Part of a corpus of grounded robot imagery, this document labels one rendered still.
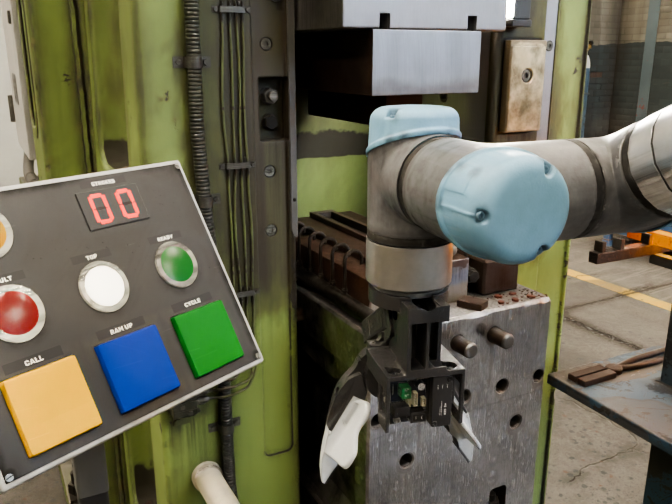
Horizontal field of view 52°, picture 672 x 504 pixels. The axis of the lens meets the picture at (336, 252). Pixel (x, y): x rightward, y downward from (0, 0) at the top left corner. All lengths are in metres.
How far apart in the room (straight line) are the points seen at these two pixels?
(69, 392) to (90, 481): 0.24
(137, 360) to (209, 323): 0.11
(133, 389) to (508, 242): 0.45
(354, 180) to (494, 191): 1.17
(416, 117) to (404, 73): 0.53
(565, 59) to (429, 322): 1.00
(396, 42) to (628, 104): 9.53
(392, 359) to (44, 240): 0.38
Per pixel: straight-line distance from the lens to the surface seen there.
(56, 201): 0.79
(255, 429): 1.27
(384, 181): 0.54
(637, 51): 10.48
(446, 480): 1.28
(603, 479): 2.50
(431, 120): 0.54
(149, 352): 0.77
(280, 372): 1.25
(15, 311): 0.73
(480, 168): 0.45
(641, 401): 1.36
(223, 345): 0.83
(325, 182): 1.56
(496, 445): 1.32
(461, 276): 1.20
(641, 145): 0.51
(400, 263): 0.56
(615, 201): 0.53
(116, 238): 0.81
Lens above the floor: 1.33
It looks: 16 degrees down
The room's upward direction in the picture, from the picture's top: straight up
